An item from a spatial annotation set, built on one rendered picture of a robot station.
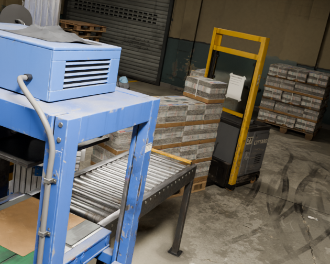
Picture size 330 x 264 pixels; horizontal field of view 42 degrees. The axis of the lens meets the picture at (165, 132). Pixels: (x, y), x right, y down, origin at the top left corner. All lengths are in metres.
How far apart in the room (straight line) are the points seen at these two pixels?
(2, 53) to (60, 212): 0.63
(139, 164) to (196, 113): 2.60
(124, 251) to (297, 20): 8.79
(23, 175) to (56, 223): 2.22
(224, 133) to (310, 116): 3.70
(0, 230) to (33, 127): 0.86
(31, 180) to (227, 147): 2.57
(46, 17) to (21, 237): 1.83
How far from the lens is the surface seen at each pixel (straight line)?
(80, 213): 2.47
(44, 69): 1.59
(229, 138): 5.32
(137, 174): 2.01
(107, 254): 2.30
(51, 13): 3.43
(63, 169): 1.46
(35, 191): 2.63
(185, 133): 4.50
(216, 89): 4.68
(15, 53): 1.68
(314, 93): 8.76
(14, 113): 1.55
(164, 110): 4.16
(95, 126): 1.55
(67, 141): 1.43
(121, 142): 3.90
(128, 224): 2.13
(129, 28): 11.88
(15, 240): 2.16
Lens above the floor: 1.93
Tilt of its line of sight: 16 degrees down
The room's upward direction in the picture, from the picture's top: 10 degrees clockwise
